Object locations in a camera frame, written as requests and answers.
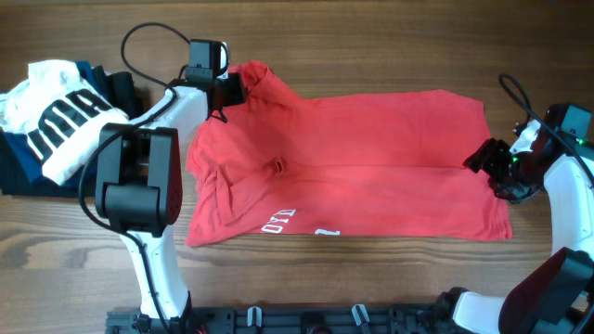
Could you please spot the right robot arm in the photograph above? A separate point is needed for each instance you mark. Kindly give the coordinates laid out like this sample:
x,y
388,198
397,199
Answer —
x,y
558,296

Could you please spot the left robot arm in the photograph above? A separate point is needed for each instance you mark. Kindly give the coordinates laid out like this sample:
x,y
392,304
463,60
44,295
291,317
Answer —
x,y
139,191

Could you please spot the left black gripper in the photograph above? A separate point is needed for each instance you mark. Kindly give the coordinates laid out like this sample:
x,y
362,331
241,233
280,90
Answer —
x,y
235,95

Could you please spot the red t-shirt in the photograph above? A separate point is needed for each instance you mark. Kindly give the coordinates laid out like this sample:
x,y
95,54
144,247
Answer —
x,y
381,165

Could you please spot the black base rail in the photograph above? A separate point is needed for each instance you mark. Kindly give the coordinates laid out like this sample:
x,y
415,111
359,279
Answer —
x,y
396,319

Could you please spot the black folded garment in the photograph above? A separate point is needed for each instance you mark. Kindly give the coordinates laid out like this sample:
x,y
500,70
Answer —
x,y
13,180

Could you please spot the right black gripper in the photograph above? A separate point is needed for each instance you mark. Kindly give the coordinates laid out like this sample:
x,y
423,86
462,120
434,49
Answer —
x,y
486,159

